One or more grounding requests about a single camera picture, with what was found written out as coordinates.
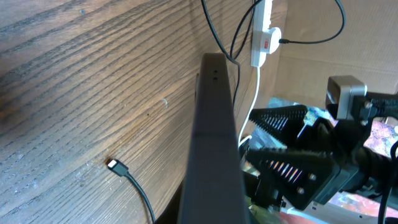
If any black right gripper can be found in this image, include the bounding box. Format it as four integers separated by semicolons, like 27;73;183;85
244;105;376;210

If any Samsung Galaxy S24 smartphone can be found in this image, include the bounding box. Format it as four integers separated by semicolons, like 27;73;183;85
178;53;249;224

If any black USB charging cable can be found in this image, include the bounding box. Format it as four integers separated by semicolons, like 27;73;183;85
106;0;347;224

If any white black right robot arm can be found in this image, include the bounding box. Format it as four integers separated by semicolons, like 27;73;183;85
239;93;397;223

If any white charger plug adapter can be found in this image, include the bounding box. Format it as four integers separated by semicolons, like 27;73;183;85
260;27;282;54

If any white power strip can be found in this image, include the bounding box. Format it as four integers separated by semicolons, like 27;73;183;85
251;0;273;67

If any white power strip cord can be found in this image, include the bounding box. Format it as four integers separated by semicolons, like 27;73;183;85
238;66;261;149

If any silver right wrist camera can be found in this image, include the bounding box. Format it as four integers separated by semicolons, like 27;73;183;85
325;75;368;120

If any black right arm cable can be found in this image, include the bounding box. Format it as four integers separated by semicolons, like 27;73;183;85
376;139;398;224

